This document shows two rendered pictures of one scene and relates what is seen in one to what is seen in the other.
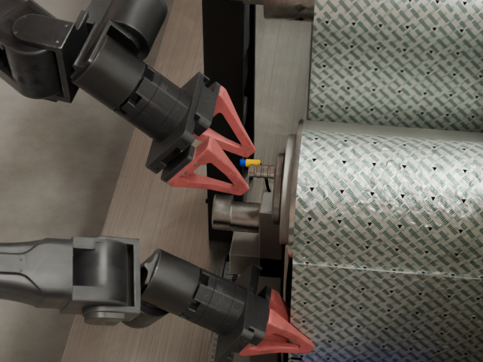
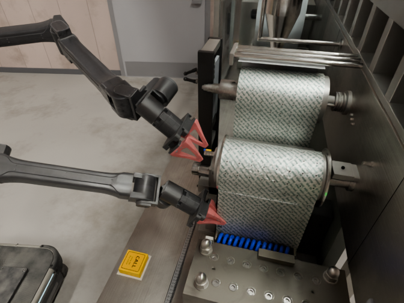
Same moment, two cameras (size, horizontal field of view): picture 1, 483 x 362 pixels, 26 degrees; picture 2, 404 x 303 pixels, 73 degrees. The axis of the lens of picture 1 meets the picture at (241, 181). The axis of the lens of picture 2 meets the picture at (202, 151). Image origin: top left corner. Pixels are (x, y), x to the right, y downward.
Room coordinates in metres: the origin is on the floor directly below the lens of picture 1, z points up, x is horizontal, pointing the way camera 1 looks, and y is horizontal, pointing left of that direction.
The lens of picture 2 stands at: (0.26, -0.07, 1.73)
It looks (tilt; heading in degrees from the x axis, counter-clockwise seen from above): 39 degrees down; 7
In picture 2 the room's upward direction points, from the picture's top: straight up
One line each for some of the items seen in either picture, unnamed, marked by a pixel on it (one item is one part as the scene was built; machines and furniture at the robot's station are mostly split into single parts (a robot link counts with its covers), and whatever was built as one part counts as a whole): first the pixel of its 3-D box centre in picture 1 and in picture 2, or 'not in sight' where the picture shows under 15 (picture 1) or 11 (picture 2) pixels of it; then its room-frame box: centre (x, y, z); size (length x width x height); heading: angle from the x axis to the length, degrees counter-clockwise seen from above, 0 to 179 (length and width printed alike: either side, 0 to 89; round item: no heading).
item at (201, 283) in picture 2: not in sight; (201, 279); (0.59, -0.03, 1.05); 0.04 x 0.04 x 0.04
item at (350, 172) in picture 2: not in sight; (344, 170); (0.78, -0.35, 1.28); 0.06 x 0.05 x 0.02; 83
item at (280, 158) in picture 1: (284, 189); (217, 161); (0.82, -0.04, 1.25); 0.07 x 0.02 x 0.07; 173
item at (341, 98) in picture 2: not in sight; (335, 101); (1.03, -0.37, 1.34); 0.07 x 0.07 x 0.07; 83
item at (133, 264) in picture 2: not in sight; (133, 263); (0.68, 0.20, 0.91); 0.07 x 0.07 x 0.02; 83
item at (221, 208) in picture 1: (223, 212); (196, 168); (0.86, 0.02, 1.18); 0.04 x 0.02 x 0.04; 173
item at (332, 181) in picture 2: not in sight; (337, 180); (0.78, -0.34, 1.25); 0.07 x 0.04 x 0.04; 83
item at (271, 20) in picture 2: not in sight; (271, 78); (1.52, -0.24, 1.19); 0.14 x 0.14 x 0.57
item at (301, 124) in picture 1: (296, 189); (222, 162); (0.81, -0.06, 1.25); 0.15 x 0.01 x 0.15; 173
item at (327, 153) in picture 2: not in sight; (321, 177); (0.79, -0.30, 1.25); 0.15 x 0.01 x 0.15; 173
